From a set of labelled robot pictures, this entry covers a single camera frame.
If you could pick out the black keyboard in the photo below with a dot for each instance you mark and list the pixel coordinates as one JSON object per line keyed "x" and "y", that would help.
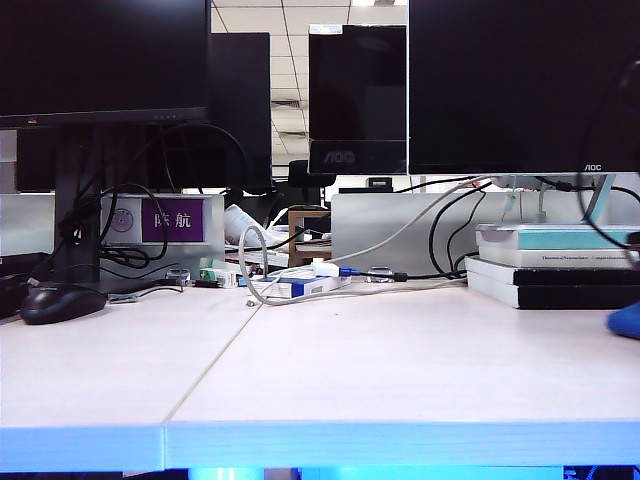
{"x": 10, "y": 300}

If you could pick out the wooden shelf box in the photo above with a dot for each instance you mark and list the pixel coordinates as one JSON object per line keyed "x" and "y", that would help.
{"x": 294, "y": 234}

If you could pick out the small clear container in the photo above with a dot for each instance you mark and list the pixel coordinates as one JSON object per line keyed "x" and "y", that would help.
{"x": 178, "y": 275}

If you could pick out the black USB stick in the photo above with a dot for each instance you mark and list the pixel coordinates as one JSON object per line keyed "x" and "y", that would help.
{"x": 206, "y": 283}

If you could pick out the white crumpled bag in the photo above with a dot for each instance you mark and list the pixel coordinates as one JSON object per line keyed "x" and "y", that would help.
{"x": 241, "y": 222}

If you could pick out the black monitor with dark stand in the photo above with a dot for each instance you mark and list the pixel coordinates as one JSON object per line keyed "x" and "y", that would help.
{"x": 100, "y": 55}

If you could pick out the blue and white box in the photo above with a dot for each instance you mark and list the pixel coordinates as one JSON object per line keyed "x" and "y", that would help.
{"x": 303, "y": 288}

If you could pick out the white adapter with blue plug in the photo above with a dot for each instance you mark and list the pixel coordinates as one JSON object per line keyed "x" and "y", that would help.
{"x": 326, "y": 268}

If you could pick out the black computer mouse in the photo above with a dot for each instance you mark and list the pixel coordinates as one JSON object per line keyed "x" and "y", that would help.
{"x": 60, "y": 302}

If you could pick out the black and white book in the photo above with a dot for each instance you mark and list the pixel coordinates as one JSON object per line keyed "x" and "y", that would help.
{"x": 575, "y": 276}
{"x": 575, "y": 297}

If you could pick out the black office chair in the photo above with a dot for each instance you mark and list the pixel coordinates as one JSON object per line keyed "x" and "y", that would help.
{"x": 299, "y": 174}

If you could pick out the green and white small box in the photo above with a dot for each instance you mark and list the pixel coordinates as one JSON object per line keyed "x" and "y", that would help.
{"x": 213, "y": 275}

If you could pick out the frosted desk partition panel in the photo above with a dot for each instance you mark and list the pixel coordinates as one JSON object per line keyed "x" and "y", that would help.
{"x": 26, "y": 225}

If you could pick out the small black AOC monitor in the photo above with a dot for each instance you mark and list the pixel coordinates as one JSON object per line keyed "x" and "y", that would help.
{"x": 356, "y": 85}

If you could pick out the white book with spine text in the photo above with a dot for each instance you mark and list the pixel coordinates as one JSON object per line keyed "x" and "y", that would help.
{"x": 550, "y": 258}

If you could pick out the large black AOC monitor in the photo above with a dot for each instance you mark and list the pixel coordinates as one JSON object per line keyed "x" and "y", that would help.
{"x": 510, "y": 85}

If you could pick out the grey desk partition panel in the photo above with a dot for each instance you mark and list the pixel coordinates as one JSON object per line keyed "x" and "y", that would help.
{"x": 379, "y": 220}

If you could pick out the teal covered book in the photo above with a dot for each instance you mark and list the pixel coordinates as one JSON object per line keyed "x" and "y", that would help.
{"x": 560, "y": 237}

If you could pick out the blue microfiber rag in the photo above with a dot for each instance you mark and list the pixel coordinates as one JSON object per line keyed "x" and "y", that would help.
{"x": 626, "y": 322}

